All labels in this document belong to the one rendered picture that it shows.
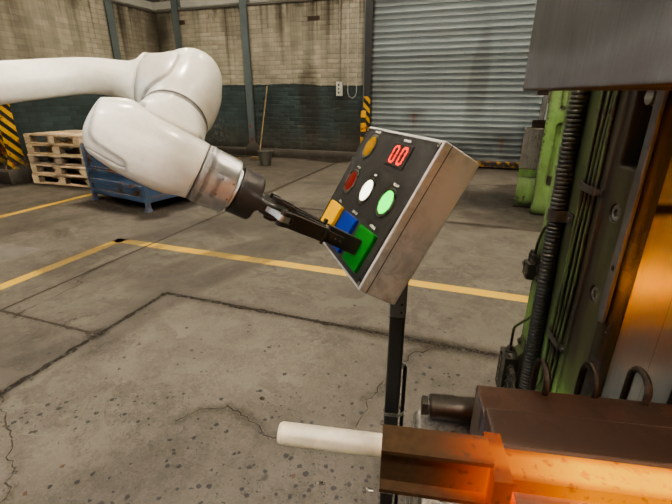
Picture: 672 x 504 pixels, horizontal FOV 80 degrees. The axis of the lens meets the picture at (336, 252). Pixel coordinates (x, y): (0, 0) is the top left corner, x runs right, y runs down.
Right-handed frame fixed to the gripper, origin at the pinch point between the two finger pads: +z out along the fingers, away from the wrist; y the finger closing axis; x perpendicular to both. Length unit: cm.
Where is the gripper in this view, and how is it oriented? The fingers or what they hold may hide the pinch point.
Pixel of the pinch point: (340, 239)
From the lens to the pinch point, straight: 71.6
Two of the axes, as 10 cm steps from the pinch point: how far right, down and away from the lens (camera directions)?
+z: 8.3, 3.8, 4.0
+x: 4.8, -8.6, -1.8
